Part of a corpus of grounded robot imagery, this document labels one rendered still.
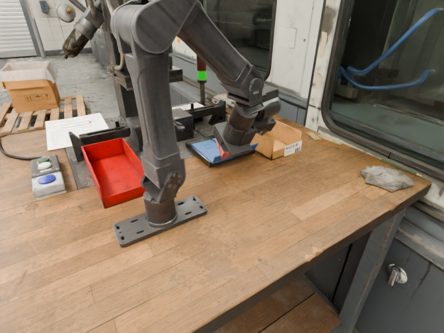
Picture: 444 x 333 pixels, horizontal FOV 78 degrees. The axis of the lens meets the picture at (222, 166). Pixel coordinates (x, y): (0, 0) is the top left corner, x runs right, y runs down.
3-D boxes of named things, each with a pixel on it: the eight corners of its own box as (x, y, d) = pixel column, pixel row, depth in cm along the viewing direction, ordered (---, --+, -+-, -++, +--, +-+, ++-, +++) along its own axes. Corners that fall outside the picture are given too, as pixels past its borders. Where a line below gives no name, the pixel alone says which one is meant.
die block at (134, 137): (139, 152, 89) (135, 130, 85) (130, 141, 96) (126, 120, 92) (193, 138, 98) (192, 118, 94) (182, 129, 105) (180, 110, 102)
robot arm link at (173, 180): (160, 153, 59) (135, 162, 56) (182, 170, 53) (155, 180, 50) (163, 178, 62) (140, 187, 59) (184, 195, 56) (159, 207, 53)
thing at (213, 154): (215, 166, 77) (215, 156, 76) (191, 145, 89) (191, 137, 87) (236, 159, 80) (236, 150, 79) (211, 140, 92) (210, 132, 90)
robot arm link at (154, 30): (244, 74, 65) (143, -39, 42) (272, 82, 59) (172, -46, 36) (217, 119, 65) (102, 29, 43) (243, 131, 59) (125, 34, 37)
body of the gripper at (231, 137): (232, 124, 76) (240, 105, 70) (250, 152, 72) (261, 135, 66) (212, 128, 73) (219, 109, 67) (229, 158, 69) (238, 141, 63)
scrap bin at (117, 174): (104, 209, 64) (98, 187, 61) (86, 164, 82) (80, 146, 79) (153, 192, 70) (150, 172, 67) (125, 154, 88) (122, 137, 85)
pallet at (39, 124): (7, 112, 384) (3, 102, 377) (84, 103, 422) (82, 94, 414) (-12, 147, 291) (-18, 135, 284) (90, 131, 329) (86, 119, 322)
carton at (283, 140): (271, 163, 84) (273, 140, 80) (226, 135, 103) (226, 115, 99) (300, 152, 90) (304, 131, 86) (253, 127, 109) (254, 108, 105)
